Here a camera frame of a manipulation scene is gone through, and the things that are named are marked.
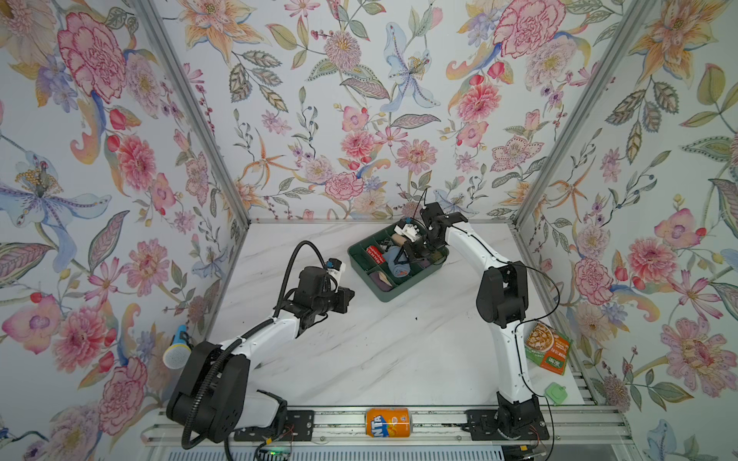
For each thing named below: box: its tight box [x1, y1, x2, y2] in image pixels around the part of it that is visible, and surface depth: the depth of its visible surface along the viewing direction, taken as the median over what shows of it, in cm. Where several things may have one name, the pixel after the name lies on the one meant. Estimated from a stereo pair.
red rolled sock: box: [366, 245, 388, 266], surface depth 106 cm
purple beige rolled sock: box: [369, 270, 394, 292], surface depth 99 cm
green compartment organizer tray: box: [346, 221, 450, 303], surface depth 100 cm
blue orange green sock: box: [383, 245, 411, 278], surface depth 95 cm
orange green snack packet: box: [524, 320, 573, 376], surface depth 88 cm
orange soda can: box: [365, 407, 413, 438], surface depth 71 cm
